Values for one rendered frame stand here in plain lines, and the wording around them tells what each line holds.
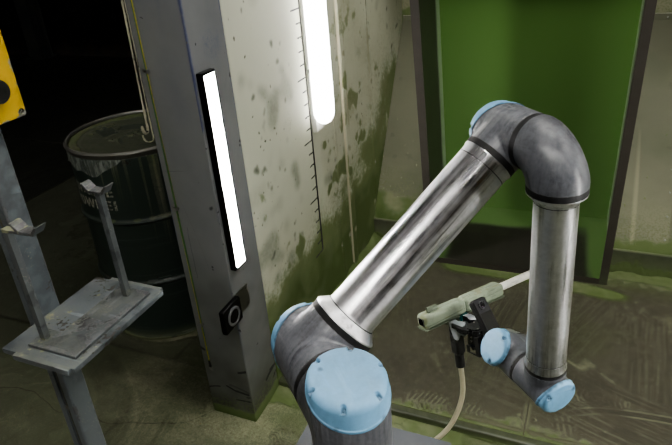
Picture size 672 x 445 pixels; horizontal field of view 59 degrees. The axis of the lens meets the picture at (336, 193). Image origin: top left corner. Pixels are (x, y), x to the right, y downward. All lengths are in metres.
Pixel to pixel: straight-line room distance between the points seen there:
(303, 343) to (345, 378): 0.15
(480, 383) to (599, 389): 0.41
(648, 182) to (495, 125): 1.86
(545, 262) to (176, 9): 1.09
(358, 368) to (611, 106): 1.39
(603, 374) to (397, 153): 1.45
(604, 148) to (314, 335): 1.39
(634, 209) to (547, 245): 1.80
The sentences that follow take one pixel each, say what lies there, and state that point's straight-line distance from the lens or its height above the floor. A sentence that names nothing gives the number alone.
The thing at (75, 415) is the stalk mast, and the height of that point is 0.46.
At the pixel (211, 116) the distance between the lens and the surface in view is 1.71.
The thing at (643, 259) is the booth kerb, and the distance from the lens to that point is 3.01.
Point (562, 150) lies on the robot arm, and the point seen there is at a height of 1.23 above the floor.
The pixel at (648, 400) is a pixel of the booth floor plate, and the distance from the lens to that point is 2.43.
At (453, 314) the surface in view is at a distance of 1.82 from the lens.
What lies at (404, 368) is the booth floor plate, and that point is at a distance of 2.40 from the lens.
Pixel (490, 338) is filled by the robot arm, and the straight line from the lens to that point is 1.55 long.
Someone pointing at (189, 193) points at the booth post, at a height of 0.91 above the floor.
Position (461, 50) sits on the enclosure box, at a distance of 2.12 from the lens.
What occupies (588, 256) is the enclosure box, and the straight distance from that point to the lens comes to 2.28.
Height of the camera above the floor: 1.65
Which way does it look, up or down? 26 degrees down
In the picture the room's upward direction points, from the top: 5 degrees counter-clockwise
